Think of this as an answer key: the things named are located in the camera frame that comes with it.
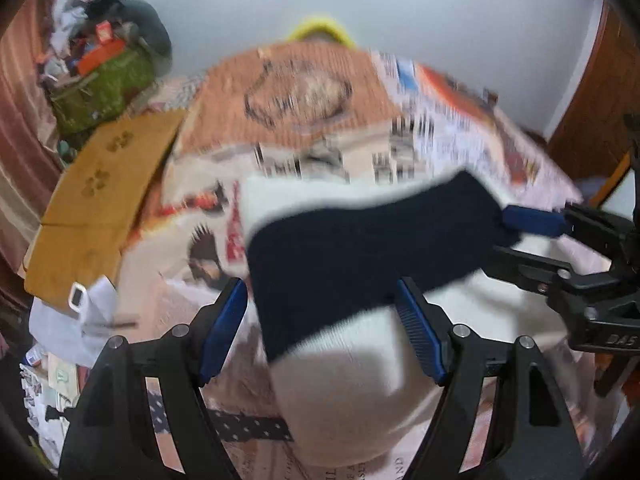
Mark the white paper bag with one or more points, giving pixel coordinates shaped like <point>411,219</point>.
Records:
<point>76,338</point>

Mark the grey plush toy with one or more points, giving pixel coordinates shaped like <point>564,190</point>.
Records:
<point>151,29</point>

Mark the green fabric storage box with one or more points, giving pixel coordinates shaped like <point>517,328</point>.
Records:
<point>103,94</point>

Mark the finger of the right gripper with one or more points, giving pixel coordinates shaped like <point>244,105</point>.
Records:
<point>529,272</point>
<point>533,221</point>

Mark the black white striped sweater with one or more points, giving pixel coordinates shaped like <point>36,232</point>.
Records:
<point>324,259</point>

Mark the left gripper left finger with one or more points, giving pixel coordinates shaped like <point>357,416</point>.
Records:
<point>111,434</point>

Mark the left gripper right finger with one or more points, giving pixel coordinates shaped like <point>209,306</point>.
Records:
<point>501,414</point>

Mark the brown wooden door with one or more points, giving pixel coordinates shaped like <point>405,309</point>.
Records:
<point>592,139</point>

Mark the small white digital clock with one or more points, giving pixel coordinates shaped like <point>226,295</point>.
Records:
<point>78,298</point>

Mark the striped red brown curtain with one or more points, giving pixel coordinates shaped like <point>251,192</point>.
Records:
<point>29,170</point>

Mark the wooden lap desk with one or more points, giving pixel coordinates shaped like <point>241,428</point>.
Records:
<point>95,205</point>

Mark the orange box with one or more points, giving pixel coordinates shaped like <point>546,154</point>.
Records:
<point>99,55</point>

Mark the yellow curved headrest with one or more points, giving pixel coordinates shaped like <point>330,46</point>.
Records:
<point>323,28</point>

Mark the printed newspaper pattern bedspread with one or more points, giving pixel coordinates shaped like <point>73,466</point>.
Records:
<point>401,125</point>

